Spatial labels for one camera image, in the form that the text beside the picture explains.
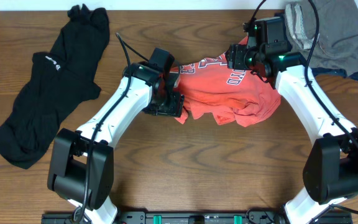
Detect grey folded shorts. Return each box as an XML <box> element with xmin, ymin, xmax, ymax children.
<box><xmin>284</xmin><ymin>0</ymin><xmax>358</xmax><ymax>80</ymax></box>

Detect black garment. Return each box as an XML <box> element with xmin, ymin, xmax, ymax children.
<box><xmin>0</xmin><ymin>5</ymin><xmax>110</xmax><ymax>169</ymax></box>

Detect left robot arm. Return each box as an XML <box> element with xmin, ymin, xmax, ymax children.
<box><xmin>42</xmin><ymin>61</ymin><xmax>184</xmax><ymax>223</ymax></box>

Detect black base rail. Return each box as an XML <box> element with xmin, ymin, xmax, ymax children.
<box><xmin>41</xmin><ymin>211</ymin><xmax>353</xmax><ymax>224</ymax></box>

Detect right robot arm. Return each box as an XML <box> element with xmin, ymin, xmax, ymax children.
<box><xmin>226</xmin><ymin>44</ymin><xmax>358</xmax><ymax>223</ymax></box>

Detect red printed t-shirt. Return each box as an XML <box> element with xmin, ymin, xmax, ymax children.
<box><xmin>172</xmin><ymin>54</ymin><xmax>281</xmax><ymax>127</ymax></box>

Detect navy folded garment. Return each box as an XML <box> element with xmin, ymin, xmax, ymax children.
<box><xmin>273</xmin><ymin>12</ymin><xmax>358</xmax><ymax>82</ymax></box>

